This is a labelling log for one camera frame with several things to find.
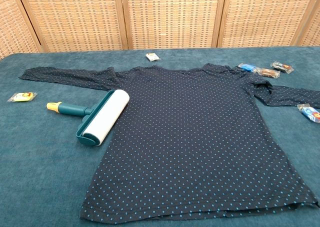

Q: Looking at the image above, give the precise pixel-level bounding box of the teal lint roller yellow tip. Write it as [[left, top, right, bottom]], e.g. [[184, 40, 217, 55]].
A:
[[46, 89, 131, 148]]

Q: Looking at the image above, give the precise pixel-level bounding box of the navy polka dot shirt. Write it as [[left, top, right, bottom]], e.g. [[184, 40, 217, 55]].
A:
[[18, 63, 320, 225]]

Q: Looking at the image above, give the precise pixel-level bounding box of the white snack packet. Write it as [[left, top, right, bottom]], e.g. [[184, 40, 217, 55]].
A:
[[145, 52, 162, 63]]

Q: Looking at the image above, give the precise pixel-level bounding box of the woven rattan screen panel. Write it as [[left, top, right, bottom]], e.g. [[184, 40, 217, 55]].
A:
[[217, 0, 317, 48], [119, 0, 227, 50], [0, 0, 45, 60], [16, 0, 130, 53], [298, 0, 320, 48]]

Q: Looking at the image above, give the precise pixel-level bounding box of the brown snack packet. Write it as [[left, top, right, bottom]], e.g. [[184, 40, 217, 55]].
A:
[[253, 67, 281, 80]]

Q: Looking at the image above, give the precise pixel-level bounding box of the dark snack packet orange print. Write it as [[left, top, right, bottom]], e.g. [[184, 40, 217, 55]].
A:
[[270, 60, 295, 75]]

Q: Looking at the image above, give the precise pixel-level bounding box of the teal velvet table cloth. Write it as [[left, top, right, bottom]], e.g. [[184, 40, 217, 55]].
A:
[[0, 45, 320, 227]]

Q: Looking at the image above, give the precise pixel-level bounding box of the yellow snack packet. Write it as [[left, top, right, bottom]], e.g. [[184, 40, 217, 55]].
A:
[[6, 91, 38, 103]]

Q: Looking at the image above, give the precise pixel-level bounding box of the light blue snack packet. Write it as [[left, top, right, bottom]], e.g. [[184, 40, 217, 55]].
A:
[[296, 103, 320, 124]]

